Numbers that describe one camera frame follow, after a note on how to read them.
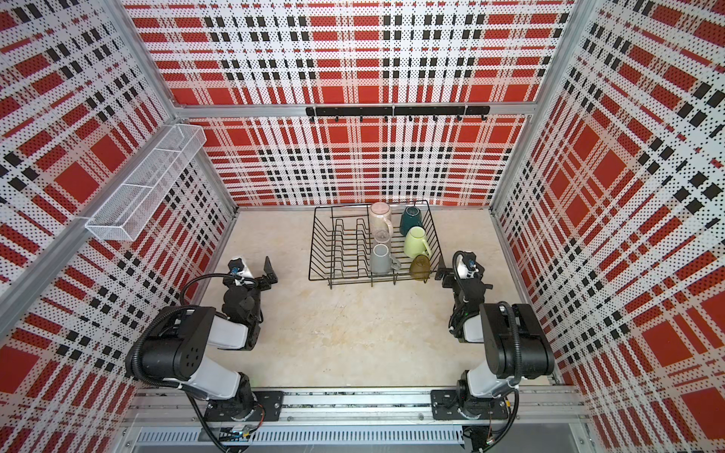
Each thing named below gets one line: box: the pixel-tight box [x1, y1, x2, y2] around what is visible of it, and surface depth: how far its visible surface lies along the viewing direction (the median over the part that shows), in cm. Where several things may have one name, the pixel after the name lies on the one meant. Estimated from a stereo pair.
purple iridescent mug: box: [370, 201, 394, 237], surface depth 104 cm
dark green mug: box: [399, 205, 424, 235], surface depth 104 cm
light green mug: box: [404, 226, 432, 260], surface depth 100 cm
